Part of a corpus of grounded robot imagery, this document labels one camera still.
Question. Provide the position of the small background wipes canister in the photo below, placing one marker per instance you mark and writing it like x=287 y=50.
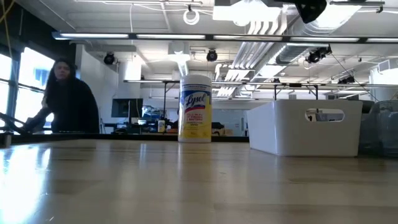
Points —
x=161 y=126

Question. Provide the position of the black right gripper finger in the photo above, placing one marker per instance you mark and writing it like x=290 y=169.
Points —
x=311 y=11

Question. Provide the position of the black diagonal frame brace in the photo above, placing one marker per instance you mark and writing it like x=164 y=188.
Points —
x=9 y=123

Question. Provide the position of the Lysol wipes canister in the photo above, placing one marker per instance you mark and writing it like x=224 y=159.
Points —
x=195 y=109

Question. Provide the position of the black table edge rail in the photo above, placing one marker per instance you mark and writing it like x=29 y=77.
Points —
x=140 y=137

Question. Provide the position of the black ceiling camera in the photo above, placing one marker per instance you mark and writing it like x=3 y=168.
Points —
x=109 y=58
x=346 y=80
x=212 y=55
x=317 y=54

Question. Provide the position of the silver ventilation duct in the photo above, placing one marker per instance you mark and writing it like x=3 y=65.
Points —
x=335 y=18

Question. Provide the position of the clear plastic container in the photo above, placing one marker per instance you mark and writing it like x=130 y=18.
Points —
x=379 y=133

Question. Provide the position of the black computer monitor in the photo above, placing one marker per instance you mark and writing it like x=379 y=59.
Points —
x=126 y=108

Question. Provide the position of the white ceiling light panel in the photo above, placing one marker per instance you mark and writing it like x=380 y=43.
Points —
x=245 y=12

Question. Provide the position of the black background rig frame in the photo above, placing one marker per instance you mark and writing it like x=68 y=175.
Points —
x=155 y=81

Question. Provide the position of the person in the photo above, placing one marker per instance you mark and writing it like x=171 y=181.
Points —
x=71 y=102

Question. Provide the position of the black overhead light bar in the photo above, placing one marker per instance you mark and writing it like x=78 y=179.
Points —
x=210 y=37

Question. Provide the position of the white plastic bin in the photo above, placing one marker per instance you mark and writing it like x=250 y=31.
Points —
x=273 y=130

